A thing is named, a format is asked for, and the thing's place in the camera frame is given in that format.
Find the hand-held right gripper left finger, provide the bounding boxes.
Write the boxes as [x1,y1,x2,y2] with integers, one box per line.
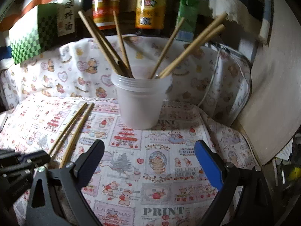
[25,139,105,226]

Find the clear cooking wine bottle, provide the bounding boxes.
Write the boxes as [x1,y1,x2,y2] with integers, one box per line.
[56,0,79,38]

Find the christmas printed tablecloth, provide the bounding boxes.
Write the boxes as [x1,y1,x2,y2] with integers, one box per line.
[0,96,261,226]

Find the wooden board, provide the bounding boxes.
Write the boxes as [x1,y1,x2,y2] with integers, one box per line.
[232,0,301,166]

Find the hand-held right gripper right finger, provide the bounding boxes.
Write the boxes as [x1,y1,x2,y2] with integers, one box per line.
[194,140,275,226]

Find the white paper sheets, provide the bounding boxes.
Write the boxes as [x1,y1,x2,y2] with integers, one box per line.
[275,144,294,163]

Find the soy sauce bottle yellow label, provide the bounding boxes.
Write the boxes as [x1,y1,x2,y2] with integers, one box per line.
[135,0,167,37]

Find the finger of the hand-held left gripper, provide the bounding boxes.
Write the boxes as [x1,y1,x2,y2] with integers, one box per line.
[0,161,38,178]
[0,149,51,163]

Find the long bamboo chopstick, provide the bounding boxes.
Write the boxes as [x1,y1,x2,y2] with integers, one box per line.
[163,24,226,79]
[112,10,134,78]
[81,12,133,78]
[158,12,228,78]
[78,11,123,75]
[47,102,88,156]
[59,102,95,169]
[150,17,186,79]

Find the translucent plastic cup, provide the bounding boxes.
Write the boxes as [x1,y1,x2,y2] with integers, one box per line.
[110,70,173,130]

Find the yellow object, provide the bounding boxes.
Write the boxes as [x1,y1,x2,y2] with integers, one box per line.
[288,167,300,182]

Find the green carton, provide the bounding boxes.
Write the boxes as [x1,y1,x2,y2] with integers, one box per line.
[175,0,199,40]

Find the bear printed cloth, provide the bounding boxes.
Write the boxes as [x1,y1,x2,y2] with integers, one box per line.
[0,34,253,128]

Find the dark vinegar bottle red cap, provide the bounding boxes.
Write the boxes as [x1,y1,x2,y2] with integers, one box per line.
[91,0,121,31]

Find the green checkered board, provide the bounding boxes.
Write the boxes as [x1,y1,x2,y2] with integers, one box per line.
[9,5,59,65]

